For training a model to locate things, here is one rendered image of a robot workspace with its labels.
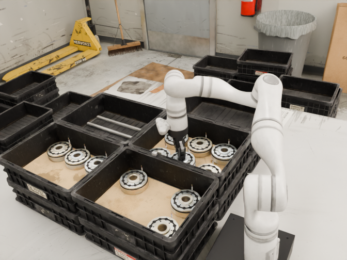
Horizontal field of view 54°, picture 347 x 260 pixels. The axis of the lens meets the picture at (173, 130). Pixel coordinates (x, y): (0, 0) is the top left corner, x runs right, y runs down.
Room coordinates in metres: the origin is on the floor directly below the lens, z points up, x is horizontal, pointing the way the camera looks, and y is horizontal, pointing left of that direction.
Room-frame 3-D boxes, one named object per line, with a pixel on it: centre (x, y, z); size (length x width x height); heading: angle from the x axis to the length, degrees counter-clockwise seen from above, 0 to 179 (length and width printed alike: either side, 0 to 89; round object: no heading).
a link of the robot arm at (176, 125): (1.05, 0.00, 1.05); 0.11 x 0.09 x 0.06; 100
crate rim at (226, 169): (1.08, -0.06, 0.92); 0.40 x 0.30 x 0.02; 55
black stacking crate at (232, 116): (1.33, -0.23, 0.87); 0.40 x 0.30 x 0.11; 55
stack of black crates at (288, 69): (2.61, -0.79, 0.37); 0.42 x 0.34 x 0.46; 57
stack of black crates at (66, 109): (2.26, 0.80, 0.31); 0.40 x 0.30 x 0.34; 147
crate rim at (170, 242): (0.83, 0.11, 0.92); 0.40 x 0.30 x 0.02; 55
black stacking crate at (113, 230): (0.83, 0.11, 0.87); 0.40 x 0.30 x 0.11; 55
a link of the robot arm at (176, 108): (1.06, -0.02, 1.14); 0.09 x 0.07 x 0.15; 177
